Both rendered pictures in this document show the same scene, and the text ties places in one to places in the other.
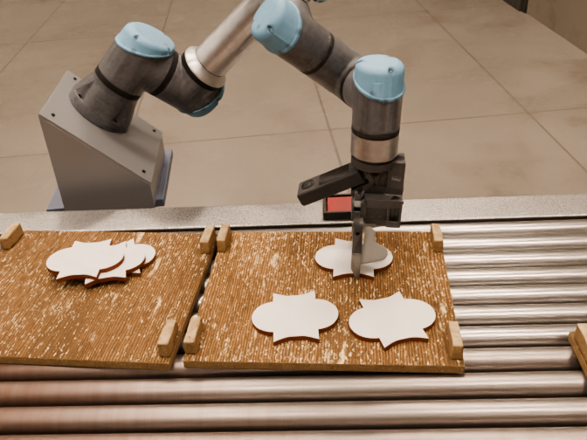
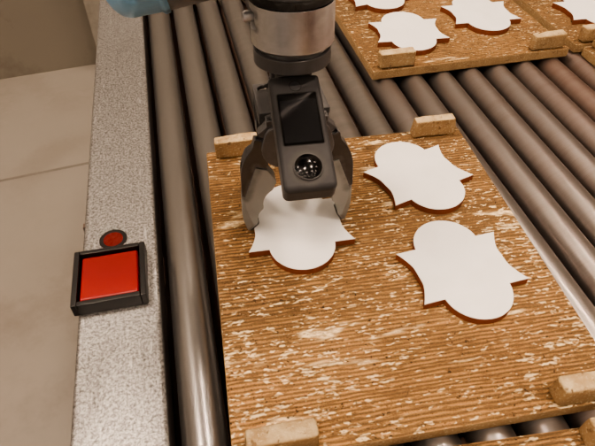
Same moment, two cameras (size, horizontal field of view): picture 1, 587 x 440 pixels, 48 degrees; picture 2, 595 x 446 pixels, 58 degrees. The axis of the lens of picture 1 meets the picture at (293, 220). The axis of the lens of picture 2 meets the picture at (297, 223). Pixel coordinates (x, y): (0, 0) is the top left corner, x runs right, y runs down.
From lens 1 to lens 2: 113 cm
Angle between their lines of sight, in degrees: 78
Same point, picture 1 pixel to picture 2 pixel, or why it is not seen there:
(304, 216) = (133, 337)
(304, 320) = (467, 252)
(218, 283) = (420, 409)
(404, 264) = not seen: hidden behind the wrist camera
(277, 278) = (371, 316)
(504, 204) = (116, 113)
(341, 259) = (309, 234)
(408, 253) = not seen: hidden behind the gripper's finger
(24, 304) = not seen: outside the picture
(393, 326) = (434, 170)
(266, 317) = (484, 297)
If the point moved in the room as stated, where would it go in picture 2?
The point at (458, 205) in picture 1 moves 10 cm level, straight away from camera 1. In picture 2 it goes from (113, 150) to (42, 150)
